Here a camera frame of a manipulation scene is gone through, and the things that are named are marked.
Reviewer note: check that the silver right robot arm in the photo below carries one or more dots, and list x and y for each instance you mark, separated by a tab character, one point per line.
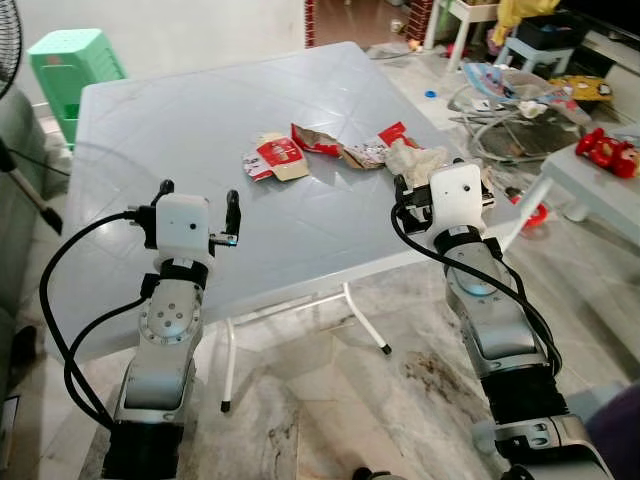
500	330

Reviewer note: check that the small red wrapper scrap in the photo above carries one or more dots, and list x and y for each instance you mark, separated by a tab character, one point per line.
393	133

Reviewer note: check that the red white carton box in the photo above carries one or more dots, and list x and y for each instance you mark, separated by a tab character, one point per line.
278	155

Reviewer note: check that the blue bottle cap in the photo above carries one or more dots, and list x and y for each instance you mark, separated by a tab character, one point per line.
431	95

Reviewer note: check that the torn red white wrapper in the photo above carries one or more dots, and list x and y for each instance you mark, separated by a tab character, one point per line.
315	140

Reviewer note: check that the colourful baby bouncer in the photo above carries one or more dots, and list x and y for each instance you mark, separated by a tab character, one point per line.
500	85

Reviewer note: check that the small pale blue kids table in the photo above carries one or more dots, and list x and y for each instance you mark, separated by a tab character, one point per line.
600	190

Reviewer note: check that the red plush toy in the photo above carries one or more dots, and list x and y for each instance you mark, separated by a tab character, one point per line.
605	152

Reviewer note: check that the yellow patterned toy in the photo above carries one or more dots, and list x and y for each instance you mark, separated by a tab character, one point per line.
580	88

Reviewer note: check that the small pale blue stool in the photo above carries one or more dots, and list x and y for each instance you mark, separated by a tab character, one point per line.
535	52

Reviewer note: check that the green plastic stool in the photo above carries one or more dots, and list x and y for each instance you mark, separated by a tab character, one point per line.
70	65

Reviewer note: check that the red tile door trim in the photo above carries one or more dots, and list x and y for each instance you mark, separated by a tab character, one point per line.
420	18

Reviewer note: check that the black plastic basket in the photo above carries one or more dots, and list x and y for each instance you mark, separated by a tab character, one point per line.
555	30

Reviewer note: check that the white television stand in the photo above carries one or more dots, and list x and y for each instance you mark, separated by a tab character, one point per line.
615	58

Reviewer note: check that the yellow cloth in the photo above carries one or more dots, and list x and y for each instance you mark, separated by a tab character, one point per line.
525	10

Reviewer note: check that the black standing fan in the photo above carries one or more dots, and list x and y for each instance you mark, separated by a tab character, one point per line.
8	60

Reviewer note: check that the black television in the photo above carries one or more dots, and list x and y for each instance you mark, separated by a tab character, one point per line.
610	15

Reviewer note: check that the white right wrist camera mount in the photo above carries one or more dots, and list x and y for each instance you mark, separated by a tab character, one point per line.
458	195

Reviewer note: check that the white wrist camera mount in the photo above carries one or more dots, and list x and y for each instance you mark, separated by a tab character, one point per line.
182	225
458	195

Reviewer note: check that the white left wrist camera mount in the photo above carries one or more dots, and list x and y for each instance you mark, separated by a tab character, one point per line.
182	225

